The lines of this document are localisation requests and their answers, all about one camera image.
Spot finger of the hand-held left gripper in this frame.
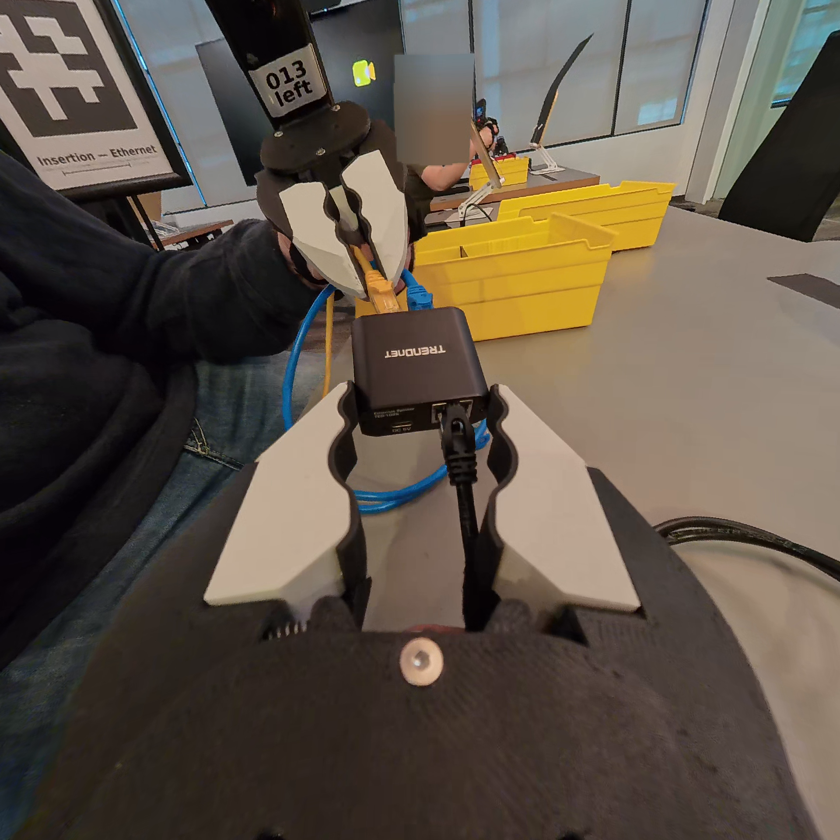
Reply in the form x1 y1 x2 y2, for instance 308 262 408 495
277 180 367 296
341 149 413 282

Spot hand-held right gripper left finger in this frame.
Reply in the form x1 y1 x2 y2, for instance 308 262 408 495
203 381 371 632

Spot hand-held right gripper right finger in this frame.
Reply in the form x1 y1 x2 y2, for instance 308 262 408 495
469 382 642 631

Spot yellow ethernet cable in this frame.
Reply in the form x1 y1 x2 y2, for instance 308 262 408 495
322 244 401 400

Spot blue ethernet cable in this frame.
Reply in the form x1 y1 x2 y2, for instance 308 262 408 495
281 266 492 514

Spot black ethernet splitter box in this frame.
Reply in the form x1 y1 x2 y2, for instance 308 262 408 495
351 307 492 437

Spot person's left forearm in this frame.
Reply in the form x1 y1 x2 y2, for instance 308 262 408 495
131 220 322 365

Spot person's left hand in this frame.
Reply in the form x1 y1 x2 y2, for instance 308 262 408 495
282 230 332 288

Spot clipboard document stand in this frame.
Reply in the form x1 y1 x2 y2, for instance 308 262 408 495
530 34 595 173
458 118 506 217

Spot wooden bench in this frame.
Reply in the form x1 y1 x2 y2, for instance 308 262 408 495
156 220 235 252

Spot person's blue jeans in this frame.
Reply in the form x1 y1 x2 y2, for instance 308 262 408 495
0 357 329 756

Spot small yellow plastic bin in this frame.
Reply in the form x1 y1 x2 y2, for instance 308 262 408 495
469 156 531 191

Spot yellow bin with divider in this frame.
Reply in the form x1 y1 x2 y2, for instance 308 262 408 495
354 213 618 342

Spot black easel stand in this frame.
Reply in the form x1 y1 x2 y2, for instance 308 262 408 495
125 190 168 253

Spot wooden table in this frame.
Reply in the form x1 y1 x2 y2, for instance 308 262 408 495
430 167 601 212

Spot framed black-white tag sign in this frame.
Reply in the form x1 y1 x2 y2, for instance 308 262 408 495
0 0 193 201

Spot large yellow plastic bin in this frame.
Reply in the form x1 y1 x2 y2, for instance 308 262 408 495
497 180 677 253

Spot person's dark sweater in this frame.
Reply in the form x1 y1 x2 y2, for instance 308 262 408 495
0 151 198 664

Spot large glass window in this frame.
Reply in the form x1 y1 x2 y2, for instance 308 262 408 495
400 0 710 148

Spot black tape strip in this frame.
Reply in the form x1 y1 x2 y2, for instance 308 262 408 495
768 274 840 311

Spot black chair back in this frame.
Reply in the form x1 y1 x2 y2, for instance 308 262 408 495
718 49 840 244

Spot black ethernet cable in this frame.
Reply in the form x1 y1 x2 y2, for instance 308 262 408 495
436 399 840 632

